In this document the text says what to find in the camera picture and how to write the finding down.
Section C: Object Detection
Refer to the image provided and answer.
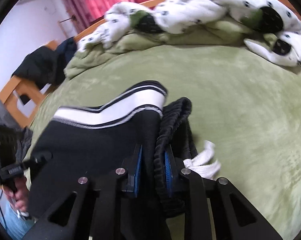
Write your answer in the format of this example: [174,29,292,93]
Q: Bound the black sweatpants with white stripe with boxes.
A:
[29,80,221,218]

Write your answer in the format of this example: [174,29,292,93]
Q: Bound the person's left hand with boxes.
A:
[3,177,29,212]

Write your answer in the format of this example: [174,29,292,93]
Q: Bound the grey jeans on footboard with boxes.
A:
[0,101,33,162]

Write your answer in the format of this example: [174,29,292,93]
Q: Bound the black jacket on footboard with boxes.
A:
[12,46,66,89]

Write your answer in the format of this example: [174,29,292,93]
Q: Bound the green plush bed sheet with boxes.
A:
[31,45,301,239]

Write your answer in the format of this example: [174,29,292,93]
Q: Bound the navy blue garment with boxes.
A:
[55,37,77,68]

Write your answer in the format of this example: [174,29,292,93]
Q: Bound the wooden coat rack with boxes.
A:
[57,15,77,38]

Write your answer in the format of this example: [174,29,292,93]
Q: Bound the white floral strawberry duvet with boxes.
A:
[78,0,301,67]

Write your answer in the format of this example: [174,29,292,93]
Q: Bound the wooden bed frame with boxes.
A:
[0,0,301,128]

